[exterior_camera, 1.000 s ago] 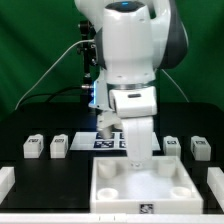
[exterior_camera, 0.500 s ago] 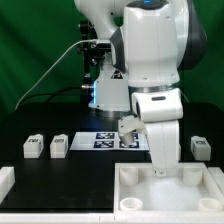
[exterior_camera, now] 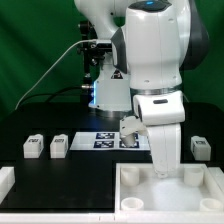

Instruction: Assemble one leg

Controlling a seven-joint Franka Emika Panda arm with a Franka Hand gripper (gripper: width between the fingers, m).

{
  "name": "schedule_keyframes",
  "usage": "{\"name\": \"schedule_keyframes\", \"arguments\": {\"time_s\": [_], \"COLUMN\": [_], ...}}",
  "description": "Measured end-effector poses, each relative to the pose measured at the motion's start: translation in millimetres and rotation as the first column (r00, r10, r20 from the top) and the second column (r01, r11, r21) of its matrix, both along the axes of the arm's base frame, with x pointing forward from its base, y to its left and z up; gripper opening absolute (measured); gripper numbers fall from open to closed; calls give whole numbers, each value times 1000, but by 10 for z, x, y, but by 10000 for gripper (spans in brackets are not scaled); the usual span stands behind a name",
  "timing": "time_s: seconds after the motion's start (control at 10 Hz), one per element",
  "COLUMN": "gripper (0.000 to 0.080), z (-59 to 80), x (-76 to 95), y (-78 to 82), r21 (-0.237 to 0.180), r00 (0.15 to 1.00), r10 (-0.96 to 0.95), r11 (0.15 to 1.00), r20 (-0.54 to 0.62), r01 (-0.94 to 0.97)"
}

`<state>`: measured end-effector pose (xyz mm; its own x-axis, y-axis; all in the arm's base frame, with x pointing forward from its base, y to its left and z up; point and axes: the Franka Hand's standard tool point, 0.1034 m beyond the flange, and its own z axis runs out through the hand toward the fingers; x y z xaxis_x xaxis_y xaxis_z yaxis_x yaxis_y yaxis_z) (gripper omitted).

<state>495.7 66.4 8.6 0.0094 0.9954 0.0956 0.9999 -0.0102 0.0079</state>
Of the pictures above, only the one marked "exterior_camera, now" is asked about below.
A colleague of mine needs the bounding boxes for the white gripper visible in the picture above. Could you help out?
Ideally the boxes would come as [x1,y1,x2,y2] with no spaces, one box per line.
[147,123,181,178]

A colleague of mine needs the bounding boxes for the white square table top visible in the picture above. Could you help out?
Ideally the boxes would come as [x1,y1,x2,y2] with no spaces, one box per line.
[115,163,224,213]

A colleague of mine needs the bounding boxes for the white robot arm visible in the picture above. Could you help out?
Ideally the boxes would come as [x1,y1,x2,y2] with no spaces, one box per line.
[74,0,208,177]

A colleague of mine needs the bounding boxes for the white sheet with markers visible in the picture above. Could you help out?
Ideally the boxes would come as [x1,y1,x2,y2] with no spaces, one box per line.
[70,132,149,151]

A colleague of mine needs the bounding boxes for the green backdrop curtain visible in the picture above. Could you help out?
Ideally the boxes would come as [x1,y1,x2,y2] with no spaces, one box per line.
[0,0,224,120]

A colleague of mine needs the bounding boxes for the white left obstacle block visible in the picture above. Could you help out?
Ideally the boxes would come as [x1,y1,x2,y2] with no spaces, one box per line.
[0,167,15,204]

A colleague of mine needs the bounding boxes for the white front table edge strip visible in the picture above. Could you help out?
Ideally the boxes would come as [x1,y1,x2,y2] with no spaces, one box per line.
[0,212,224,224]

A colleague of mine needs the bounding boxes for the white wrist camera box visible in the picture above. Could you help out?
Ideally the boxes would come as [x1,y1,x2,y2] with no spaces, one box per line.
[119,91,186,149]

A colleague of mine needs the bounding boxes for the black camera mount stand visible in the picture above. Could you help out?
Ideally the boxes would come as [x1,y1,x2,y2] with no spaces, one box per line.
[77,21,114,110]

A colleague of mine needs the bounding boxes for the black cable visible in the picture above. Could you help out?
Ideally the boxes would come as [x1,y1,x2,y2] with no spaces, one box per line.
[16,86,84,110]

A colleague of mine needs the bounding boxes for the white camera cable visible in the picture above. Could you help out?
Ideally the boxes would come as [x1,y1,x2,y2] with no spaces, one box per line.
[14,39,98,111]

